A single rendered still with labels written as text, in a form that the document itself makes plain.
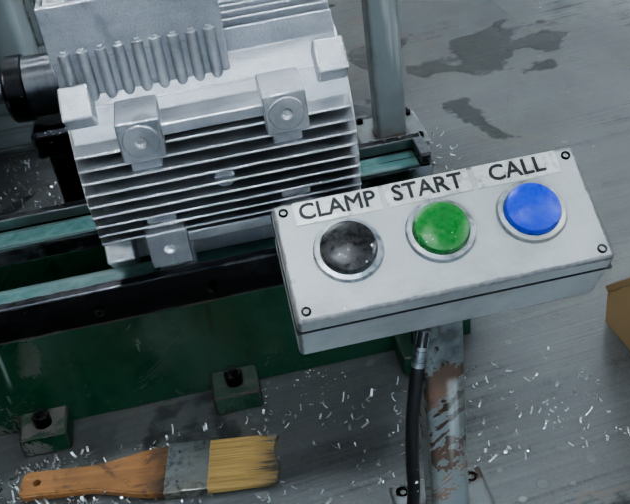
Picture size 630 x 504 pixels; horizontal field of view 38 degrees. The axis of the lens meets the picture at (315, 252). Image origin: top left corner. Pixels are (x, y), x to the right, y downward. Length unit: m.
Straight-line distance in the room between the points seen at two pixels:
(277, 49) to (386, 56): 0.40
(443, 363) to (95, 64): 0.31
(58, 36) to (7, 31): 0.52
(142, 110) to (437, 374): 0.26
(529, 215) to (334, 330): 0.12
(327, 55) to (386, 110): 0.44
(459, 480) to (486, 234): 0.21
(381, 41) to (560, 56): 0.32
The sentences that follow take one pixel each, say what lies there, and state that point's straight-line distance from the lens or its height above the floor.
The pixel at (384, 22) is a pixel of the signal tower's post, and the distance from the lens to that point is 1.04.
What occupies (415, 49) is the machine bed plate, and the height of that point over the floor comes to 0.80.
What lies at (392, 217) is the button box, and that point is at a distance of 0.49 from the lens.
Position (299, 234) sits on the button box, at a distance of 0.49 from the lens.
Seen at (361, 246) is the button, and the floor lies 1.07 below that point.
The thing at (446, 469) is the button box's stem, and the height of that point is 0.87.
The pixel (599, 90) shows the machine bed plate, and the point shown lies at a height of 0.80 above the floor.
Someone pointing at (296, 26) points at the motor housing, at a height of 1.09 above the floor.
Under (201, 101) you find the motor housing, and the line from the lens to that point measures 0.66.
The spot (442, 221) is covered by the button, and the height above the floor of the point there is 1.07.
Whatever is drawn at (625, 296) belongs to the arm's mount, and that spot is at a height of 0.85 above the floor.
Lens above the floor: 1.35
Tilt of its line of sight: 36 degrees down
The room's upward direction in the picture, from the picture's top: 9 degrees counter-clockwise
